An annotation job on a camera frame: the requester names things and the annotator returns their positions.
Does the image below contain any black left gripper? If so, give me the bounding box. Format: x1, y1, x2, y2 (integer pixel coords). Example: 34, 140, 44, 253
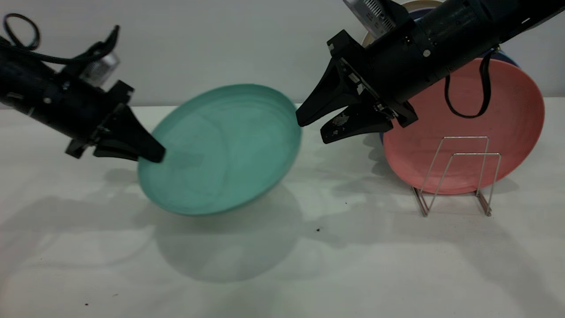
42, 73, 166, 163

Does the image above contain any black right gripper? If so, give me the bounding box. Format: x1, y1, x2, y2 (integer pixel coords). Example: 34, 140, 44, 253
296, 18, 437, 145

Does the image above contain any green round plate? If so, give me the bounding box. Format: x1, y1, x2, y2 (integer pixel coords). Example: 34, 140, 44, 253
137, 84, 302, 216

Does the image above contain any beige round plate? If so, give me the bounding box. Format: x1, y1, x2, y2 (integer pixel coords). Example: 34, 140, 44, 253
362, 0, 443, 47

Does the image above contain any pink round plate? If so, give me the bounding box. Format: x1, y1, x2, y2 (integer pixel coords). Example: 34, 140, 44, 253
383, 57, 545, 195

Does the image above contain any blue round plate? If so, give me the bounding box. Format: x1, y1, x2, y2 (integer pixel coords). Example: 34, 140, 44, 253
379, 49, 518, 144

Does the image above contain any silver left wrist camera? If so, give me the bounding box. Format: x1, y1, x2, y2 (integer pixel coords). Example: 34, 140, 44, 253
79, 52, 121, 87

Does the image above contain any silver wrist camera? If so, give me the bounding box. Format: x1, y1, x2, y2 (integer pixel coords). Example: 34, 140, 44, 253
79, 52, 121, 87
343, 0, 409, 41

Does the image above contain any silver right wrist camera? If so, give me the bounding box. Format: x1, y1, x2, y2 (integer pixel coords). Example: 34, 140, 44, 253
343, 0, 409, 41

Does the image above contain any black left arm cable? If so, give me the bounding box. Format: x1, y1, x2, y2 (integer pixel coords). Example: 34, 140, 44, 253
0, 13, 121, 67

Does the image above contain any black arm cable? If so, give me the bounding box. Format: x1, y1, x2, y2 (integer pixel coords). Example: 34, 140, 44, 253
444, 52, 492, 119
0, 13, 121, 67

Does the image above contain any metal wire plate rack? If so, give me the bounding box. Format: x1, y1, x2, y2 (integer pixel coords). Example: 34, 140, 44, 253
411, 136, 501, 217

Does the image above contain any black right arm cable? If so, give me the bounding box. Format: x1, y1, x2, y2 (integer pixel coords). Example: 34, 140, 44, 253
444, 52, 492, 119

